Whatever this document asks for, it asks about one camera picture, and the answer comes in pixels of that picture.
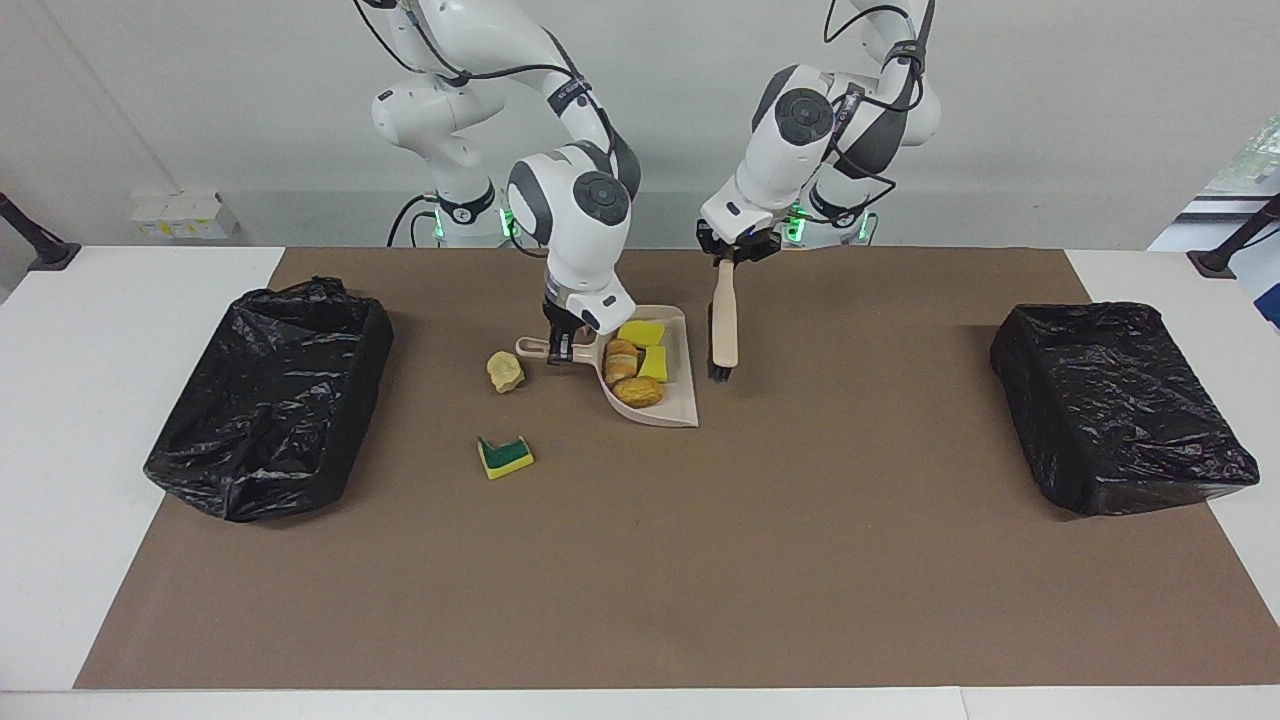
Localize beige hand brush black bristles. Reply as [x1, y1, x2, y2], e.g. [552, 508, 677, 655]
[707, 258, 741, 385]

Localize beige plastic dustpan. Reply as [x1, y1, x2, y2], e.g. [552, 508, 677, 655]
[515, 304, 700, 429]

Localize bin with black bag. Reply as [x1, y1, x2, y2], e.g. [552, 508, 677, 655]
[990, 301, 1261, 518]
[143, 277, 395, 524]

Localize green and yellow sponge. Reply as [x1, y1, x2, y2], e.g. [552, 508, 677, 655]
[476, 434, 535, 481]

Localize brown paper table mat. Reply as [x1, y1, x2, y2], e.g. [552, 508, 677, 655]
[73, 247, 1280, 691]

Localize window with green foliage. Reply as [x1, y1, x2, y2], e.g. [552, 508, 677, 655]
[1205, 120, 1280, 196]

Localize blue plastic object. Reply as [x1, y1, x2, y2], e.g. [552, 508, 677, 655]
[1240, 245, 1280, 331]

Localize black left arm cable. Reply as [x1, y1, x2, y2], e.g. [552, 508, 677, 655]
[820, 0, 941, 226]

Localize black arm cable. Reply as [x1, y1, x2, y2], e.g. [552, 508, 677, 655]
[820, 0, 941, 226]
[350, 0, 621, 261]

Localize black base power cable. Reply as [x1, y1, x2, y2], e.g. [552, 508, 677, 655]
[387, 193, 441, 248]

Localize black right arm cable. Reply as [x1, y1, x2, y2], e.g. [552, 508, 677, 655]
[350, 0, 621, 261]

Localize white wall socket box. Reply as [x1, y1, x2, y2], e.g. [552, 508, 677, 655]
[131, 192, 239, 241]

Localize black camera stand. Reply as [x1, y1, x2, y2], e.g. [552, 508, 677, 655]
[1187, 193, 1280, 280]
[0, 190, 83, 272]

